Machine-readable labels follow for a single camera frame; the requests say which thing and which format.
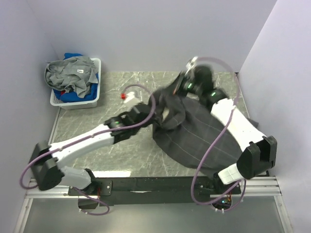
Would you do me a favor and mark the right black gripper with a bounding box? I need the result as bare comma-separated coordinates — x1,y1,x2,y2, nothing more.
163,73,202,100

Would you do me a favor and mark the dark grey checked pillowcase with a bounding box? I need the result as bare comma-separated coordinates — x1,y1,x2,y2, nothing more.
152,82,259,177

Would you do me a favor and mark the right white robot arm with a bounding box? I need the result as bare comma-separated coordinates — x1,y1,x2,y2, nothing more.
173,62,277,194

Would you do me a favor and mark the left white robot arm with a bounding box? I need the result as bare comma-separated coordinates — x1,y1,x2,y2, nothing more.
31,103,155,195

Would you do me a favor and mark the white plastic laundry basket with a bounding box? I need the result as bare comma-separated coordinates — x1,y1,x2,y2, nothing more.
50,58,102,110

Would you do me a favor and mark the blue cloth in basket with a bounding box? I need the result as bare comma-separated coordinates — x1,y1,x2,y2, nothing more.
45,53,99,103

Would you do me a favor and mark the grey crumpled shirt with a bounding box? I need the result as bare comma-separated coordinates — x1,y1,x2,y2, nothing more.
44,56,98,98

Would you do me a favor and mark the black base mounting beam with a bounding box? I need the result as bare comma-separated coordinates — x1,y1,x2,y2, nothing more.
82,176,234,206

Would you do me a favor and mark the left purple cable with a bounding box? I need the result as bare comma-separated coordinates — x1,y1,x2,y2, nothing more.
19,83,156,216

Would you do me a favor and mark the purple cable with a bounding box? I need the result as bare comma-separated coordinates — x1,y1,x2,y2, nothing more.
19,83,156,216
190,56,247,207

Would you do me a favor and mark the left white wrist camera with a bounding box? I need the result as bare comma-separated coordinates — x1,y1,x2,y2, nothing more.
121,91,141,106

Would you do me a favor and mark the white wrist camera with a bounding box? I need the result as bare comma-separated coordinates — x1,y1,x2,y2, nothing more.
121,91,141,106
186,56,198,72

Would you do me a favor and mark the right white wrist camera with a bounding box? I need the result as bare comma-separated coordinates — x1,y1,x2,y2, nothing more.
186,56,198,72

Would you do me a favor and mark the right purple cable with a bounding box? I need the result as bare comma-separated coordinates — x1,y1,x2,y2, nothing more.
190,56,247,207

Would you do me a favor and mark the aluminium frame rail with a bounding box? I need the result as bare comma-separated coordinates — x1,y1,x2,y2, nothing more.
18,106,284,219

